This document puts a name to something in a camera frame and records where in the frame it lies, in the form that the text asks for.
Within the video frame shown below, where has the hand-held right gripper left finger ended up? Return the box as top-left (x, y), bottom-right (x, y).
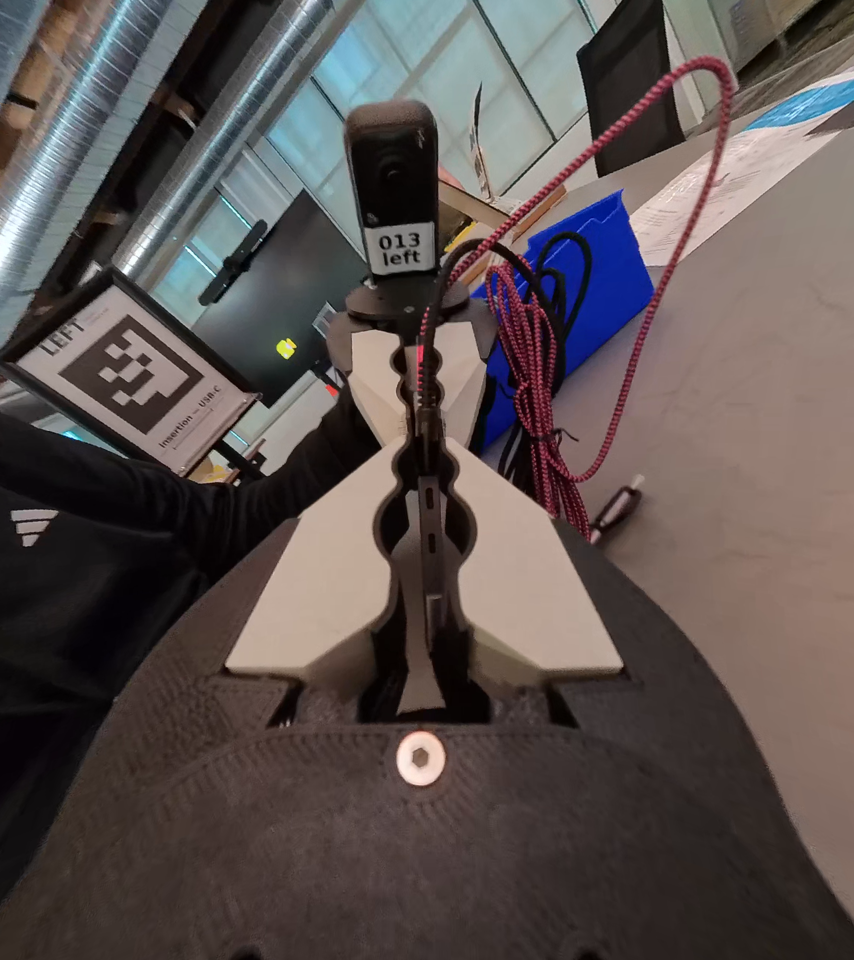
top-left (224, 438), bottom-right (420, 721)

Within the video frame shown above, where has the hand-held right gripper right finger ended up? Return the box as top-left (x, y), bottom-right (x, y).
top-left (442, 437), bottom-right (626, 706)

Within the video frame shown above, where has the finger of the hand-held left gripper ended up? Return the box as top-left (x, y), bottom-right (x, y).
top-left (348, 333), bottom-right (411, 451)
top-left (425, 322), bottom-right (489, 445)

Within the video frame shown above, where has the pink braided usb cable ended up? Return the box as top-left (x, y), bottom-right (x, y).
top-left (413, 56), bottom-right (735, 543)

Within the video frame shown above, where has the grey usb hub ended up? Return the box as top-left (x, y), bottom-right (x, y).
top-left (415, 420), bottom-right (647, 657)

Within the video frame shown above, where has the blue plastic bin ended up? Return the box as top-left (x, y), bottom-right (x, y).
top-left (468, 189), bottom-right (656, 451)

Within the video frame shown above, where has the large black monitor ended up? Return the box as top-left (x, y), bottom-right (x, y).
top-left (190, 187), bottom-right (368, 410)

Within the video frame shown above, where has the person's black jacket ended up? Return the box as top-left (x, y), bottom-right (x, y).
top-left (0, 390), bottom-right (300, 946)

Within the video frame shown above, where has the black high-back chair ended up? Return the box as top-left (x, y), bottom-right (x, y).
top-left (577, 0), bottom-right (686, 179)

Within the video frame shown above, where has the printed paper leaflet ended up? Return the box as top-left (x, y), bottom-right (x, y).
top-left (629, 56), bottom-right (854, 267)

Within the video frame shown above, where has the black camera bar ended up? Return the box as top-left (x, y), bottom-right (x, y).
top-left (198, 219), bottom-right (270, 306)

